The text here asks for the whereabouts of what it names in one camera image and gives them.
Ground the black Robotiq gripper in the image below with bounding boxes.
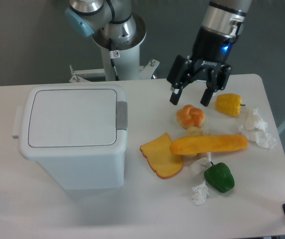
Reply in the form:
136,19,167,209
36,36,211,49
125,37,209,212
167,26,232,107

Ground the small round bread bun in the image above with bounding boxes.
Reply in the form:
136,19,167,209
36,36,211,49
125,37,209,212
186,126,203,136

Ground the crumpled tissue near baguette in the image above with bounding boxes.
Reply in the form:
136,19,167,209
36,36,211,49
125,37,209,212
190,152,212,175

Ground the knotted bread roll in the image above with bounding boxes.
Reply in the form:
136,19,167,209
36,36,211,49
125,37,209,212
176,105,205,128

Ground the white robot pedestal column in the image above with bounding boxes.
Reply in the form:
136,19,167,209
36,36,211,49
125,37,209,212
100,46,140,81

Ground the toast bread slice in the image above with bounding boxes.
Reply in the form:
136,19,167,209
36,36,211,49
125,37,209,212
140,133,184,179

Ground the large crumpled white tissue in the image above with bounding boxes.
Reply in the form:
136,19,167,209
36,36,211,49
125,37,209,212
237,108,277,149

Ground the white plastic trash can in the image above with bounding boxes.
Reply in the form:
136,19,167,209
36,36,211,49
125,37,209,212
18,83,128,190

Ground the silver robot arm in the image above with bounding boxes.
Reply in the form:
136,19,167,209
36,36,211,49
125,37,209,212
65,0,251,106

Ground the black cable on pedestal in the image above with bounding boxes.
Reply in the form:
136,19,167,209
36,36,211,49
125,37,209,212
110,58,120,82

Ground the white metal base frame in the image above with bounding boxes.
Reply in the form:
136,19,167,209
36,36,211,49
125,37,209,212
69,59,160,83

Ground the crumpled tissue at front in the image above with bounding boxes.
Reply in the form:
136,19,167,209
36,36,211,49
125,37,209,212
191,180,209,206

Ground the long orange baguette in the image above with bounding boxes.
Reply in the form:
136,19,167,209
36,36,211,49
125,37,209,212
170,134,248,155

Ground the green bell pepper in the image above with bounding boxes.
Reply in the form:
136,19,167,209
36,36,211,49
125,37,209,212
203,162,235,193

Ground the yellow bell pepper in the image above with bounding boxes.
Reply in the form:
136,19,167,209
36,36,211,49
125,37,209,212
215,93,245,117

